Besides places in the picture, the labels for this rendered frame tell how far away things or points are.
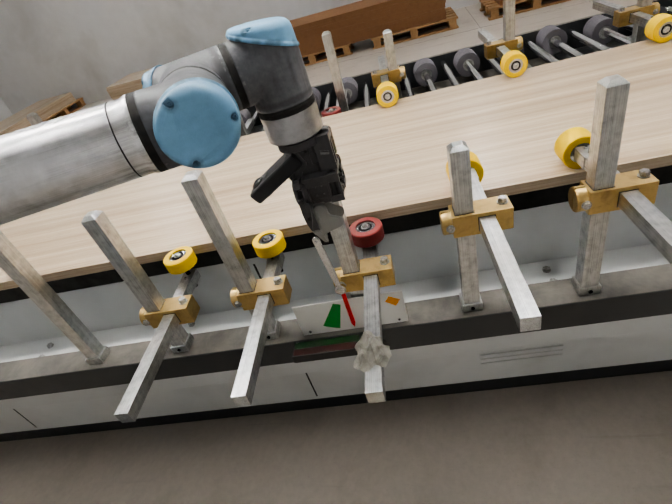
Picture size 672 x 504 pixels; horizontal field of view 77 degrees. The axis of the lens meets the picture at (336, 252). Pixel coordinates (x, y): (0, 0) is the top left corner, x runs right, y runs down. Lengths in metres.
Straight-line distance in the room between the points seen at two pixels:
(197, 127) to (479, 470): 1.39
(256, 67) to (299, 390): 1.27
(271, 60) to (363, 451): 1.37
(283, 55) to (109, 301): 1.08
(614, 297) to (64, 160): 1.02
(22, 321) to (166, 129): 1.36
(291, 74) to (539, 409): 1.41
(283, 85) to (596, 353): 1.34
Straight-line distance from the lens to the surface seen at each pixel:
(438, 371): 1.58
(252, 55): 0.63
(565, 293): 1.09
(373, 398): 0.75
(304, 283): 1.26
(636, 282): 1.14
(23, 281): 1.23
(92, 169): 0.52
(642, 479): 1.67
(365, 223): 1.00
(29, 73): 10.72
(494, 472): 1.61
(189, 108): 0.48
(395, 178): 1.17
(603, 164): 0.90
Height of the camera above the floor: 1.46
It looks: 36 degrees down
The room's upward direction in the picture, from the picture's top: 18 degrees counter-clockwise
